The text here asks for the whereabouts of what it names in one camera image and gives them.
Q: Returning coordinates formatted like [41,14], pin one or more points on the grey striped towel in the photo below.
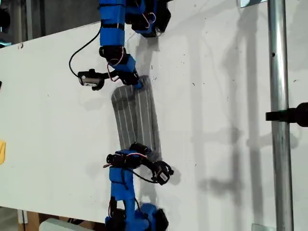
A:
[142,115]

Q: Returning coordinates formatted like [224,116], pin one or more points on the grey metal upright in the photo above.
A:
[29,19]

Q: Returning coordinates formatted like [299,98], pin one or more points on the white box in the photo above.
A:
[53,226]

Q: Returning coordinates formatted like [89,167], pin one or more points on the yellow object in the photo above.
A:
[2,151]

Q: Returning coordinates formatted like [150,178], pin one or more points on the black clamp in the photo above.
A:
[298,114]

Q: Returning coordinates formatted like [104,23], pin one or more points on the short black camera stalk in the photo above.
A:
[109,76]
[149,163]

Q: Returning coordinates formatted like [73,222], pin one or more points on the black camera box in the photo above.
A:
[89,79]
[163,175]

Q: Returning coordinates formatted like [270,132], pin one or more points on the wooden table frame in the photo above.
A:
[32,221]

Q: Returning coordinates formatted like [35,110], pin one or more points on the steel post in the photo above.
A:
[279,72]

